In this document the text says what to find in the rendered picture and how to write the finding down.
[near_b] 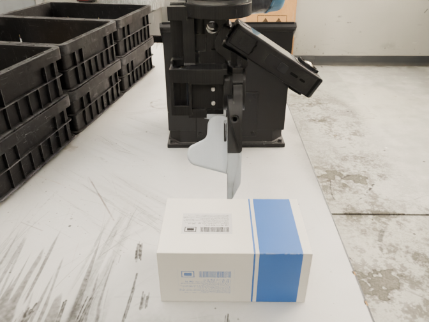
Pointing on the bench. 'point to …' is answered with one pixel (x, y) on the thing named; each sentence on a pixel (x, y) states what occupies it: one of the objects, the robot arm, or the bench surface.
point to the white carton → (233, 251)
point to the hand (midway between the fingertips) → (233, 166)
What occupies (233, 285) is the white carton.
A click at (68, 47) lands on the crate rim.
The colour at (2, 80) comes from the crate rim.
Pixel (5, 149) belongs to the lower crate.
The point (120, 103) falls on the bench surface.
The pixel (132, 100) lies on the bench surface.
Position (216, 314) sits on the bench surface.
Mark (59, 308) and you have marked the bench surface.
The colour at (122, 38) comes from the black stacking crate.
